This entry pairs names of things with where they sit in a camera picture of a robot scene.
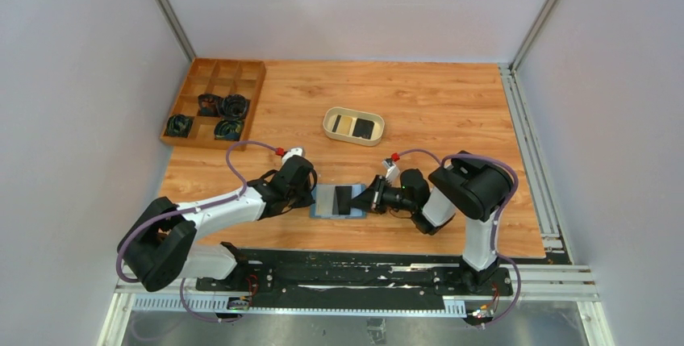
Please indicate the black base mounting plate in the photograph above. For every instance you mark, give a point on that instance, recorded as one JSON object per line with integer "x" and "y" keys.
{"x": 355, "y": 281}

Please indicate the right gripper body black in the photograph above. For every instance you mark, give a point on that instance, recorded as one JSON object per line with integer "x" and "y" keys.
{"x": 394, "y": 198}

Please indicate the rolled dark belt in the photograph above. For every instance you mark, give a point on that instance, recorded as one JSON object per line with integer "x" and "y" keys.
{"x": 234, "y": 107}
{"x": 229, "y": 130}
{"x": 208, "y": 105}
{"x": 178, "y": 125}

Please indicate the black card in tray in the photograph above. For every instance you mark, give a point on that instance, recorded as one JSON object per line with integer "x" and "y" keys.
{"x": 363, "y": 129}

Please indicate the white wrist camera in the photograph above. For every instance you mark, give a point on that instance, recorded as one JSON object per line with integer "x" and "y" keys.
{"x": 286, "y": 154}
{"x": 392, "y": 169}

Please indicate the gold card in tray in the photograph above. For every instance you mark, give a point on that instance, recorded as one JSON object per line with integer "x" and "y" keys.
{"x": 345, "y": 125}

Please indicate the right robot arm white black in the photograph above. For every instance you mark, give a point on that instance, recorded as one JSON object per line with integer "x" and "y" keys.
{"x": 478, "y": 187}

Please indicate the blue leather card holder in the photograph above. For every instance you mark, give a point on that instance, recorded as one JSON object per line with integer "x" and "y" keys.
{"x": 323, "y": 196}

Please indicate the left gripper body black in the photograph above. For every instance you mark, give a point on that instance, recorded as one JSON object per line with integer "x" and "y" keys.
{"x": 299, "y": 198}

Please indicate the beige oval tray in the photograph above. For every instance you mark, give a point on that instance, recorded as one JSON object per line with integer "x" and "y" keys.
{"x": 331, "y": 119}

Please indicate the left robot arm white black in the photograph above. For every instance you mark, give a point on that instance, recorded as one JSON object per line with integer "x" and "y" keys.
{"x": 163, "y": 244}

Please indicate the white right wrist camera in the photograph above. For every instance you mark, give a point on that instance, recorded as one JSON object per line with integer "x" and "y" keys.
{"x": 392, "y": 169}

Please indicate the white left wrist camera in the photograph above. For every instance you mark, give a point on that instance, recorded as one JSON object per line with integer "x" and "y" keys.
{"x": 286, "y": 154}

